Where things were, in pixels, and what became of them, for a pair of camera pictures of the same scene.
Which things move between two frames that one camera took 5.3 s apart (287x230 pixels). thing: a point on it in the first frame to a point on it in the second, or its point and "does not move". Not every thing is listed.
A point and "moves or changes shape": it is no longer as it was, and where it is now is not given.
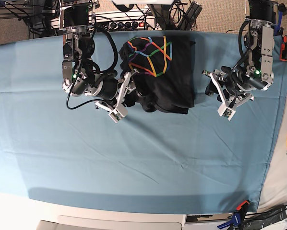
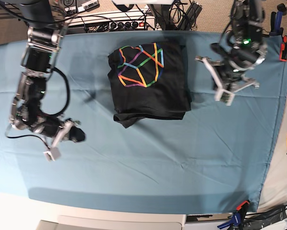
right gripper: x=118 y=110 to x=63 y=130
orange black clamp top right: x=286 y=47 does not move
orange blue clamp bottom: x=238 y=217 does not move
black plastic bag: x=257 y=221 does not move
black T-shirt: x=165 y=81 moves or changes shape
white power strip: x=144 y=20 does not move
